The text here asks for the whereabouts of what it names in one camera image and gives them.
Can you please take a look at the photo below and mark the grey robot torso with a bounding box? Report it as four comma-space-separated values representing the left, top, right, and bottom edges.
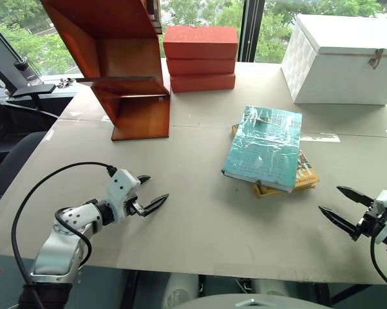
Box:
165, 272, 330, 309

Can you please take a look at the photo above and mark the metal box latch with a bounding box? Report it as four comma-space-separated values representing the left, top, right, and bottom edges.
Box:
369, 48, 384, 70

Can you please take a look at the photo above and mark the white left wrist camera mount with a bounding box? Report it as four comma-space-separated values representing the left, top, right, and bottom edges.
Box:
104, 169, 142, 223

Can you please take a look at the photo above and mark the white lidded storage box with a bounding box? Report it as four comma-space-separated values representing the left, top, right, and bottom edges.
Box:
281, 14, 387, 106

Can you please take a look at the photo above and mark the brown wooden bookshelf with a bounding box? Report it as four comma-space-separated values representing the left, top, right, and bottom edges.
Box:
40, 0, 172, 142

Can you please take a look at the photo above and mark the yellow paperback book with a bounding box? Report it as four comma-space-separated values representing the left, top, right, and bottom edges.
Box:
231, 123, 321, 199

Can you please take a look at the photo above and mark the black window post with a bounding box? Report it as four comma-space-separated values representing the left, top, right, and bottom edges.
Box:
239, 0, 267, 64

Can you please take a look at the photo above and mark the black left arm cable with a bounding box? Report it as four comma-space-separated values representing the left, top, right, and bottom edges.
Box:
11, 162, 118, 309

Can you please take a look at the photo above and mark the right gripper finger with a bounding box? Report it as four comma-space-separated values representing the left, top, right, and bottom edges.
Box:
336, 185, 375, 207
318, 206, 359, 241

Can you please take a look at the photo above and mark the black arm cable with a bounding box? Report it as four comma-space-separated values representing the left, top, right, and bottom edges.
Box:
370, 234, 387, 288
11, 162, 118, 309

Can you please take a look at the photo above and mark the teal hardcover book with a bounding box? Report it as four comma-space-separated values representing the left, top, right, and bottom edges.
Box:
221, 104, 303, 194

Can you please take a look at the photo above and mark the grey clamp pole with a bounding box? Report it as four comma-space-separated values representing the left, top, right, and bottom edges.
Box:
13, 57, 43, 88

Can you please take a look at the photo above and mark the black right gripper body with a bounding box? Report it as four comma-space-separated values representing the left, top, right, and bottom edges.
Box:
350, 201, 387, 241

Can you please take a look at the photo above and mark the thin red block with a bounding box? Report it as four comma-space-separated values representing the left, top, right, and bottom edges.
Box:
165, 57, 237, 76
169, 73, 237, 94

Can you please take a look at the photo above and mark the black office chair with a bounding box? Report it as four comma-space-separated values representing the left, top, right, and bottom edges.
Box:
0, 83, 59, 217

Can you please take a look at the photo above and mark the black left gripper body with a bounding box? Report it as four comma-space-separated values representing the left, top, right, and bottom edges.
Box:
124, 195, 148, 219

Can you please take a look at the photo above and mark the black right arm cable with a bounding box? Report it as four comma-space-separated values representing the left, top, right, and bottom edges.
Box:
370, 234, 387, 288

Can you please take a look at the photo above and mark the large red block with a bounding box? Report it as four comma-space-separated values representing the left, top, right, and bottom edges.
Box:
162, 26, 239, 61

